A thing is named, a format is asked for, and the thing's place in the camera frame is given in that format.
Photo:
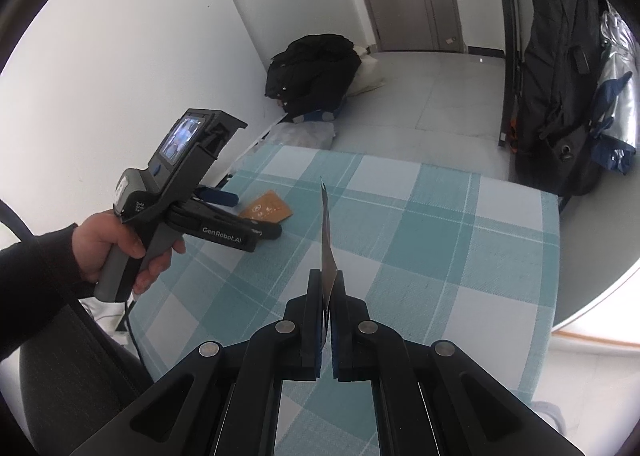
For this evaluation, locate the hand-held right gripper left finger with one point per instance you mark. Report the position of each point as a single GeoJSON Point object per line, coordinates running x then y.
{"type": "Point", "coordinates": [312, 336]}

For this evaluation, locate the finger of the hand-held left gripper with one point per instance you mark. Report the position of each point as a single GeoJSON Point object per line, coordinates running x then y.
{"type": "Point", "coordinates": [240, 225]}
{"type": "Point", "coordinates": [217, 196]}

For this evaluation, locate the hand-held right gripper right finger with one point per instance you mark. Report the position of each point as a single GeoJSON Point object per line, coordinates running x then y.
{"type": "Point", "coordinates": [339, 351]}

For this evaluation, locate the brown snack packet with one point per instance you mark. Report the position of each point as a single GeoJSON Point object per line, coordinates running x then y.
{"type": "Point", "coordinates": [267, 206]}
{"type": "Point", "coordinates": [327, 256]}

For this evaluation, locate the person's left forearm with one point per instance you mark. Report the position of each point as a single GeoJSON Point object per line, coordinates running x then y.
{"type": "Point", "coordinates": [35, 276]}

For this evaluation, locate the person's left hand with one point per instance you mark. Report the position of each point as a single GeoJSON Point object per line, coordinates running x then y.
{"type": "Point", "coordinates": [95, 246]}

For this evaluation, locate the grey plastic parcel bag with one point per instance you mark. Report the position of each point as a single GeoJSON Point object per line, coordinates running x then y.
{"type": "Point", "coordinates": [305, 135]}

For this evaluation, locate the teal checked tablecloth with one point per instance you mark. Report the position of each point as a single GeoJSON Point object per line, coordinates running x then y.
{"type": "Point", "coordinates": [425, 236]}

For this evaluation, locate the black jacket pile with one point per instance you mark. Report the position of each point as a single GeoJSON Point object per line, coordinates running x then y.
{"type": "Point", "coordinates": [310, 70]}

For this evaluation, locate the white pillow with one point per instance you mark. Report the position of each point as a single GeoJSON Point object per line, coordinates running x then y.
{"type": "Point", "coordinates": [367, 75]}

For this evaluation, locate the black framed glass door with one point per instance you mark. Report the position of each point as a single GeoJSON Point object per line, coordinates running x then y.
{"type": "Point", "coordinates": [510, 35]}

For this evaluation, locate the black backpack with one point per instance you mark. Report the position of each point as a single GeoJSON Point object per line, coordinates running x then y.
{"type": "Point", "coordinates": [555, 85]}

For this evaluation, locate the silver folded umbrella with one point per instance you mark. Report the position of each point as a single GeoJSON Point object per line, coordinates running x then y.
{"type": "Point", "coordinates": [620, 85]}

